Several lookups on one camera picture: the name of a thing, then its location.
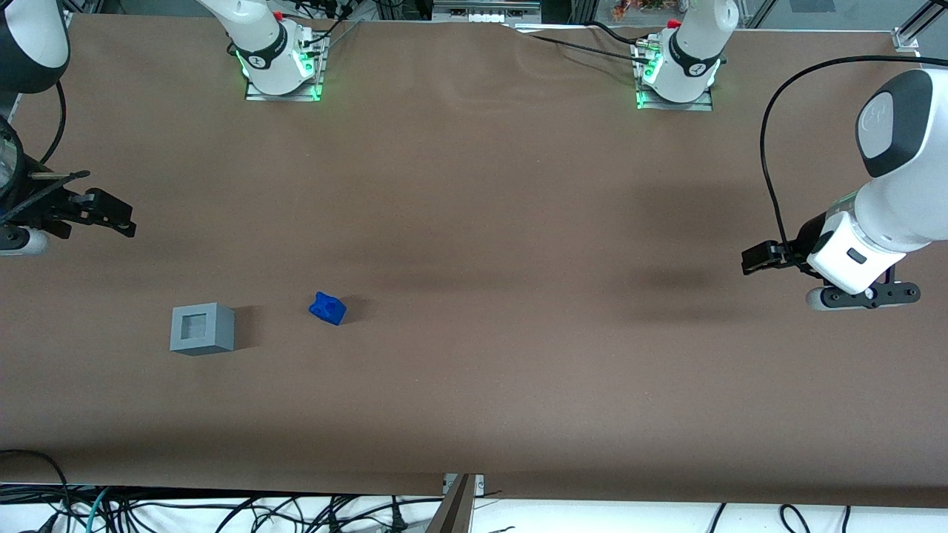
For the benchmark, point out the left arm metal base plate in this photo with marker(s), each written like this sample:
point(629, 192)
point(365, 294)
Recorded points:
point(681, 106)

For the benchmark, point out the blue plastic part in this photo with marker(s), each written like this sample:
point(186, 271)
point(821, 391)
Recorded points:
point(327, 309)

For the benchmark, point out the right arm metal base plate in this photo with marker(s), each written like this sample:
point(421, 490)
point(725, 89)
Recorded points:
point(285, 96)

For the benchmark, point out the aluminium profile post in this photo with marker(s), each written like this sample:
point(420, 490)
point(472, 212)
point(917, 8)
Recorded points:
point(455, 511)

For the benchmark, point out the metal corner bracket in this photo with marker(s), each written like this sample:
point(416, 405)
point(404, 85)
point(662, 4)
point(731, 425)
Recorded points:
point(905, 38)

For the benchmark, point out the brown table cover sheet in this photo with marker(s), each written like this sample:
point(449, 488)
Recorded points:
point(474, 296)

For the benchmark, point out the aluminium frame bar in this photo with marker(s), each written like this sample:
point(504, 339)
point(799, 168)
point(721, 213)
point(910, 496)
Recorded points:
point(929, 15)

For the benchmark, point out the gray cube base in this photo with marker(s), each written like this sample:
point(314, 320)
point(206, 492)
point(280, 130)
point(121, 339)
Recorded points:
point(218, 329)

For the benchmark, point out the small metal table bracket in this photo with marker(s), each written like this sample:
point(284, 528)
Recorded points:
point(480, 483)

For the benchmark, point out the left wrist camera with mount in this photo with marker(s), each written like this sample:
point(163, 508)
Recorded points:
point(874, 295)

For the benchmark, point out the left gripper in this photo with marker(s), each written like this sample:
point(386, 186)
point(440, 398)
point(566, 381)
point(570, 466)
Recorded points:
point(809, 238)

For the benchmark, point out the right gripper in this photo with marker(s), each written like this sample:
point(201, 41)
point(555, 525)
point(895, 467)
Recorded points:
point(38, 210)

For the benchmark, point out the white device on frame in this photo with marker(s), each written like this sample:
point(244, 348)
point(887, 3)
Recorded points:
point(485, 13)

